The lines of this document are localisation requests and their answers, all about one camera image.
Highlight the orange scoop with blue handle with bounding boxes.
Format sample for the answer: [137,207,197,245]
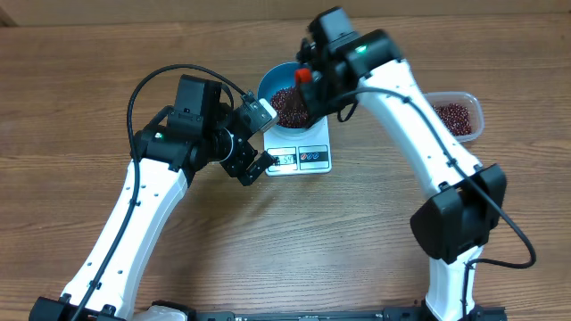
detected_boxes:
[294,68,312,86]

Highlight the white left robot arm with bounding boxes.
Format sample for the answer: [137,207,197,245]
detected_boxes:
[29,75,278,321]

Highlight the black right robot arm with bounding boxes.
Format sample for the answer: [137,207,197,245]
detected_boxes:
[296,7,507,320]

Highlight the red beans in bowl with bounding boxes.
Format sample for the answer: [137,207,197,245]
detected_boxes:
[270,86,309,128]

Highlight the teal plastic bowl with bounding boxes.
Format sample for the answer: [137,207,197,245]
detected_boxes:
[258,62,327,136]

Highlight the white digital kitchen scale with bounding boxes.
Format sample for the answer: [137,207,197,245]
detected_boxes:
[263,118,333,177]

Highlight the red adzuki beans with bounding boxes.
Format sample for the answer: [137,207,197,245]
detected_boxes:
[433,103,472,136]

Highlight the clear plastic food container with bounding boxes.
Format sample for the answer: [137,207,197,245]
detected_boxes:
[425,92,484,143]

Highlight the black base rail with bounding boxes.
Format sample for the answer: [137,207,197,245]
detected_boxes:
[133,292,508,321]

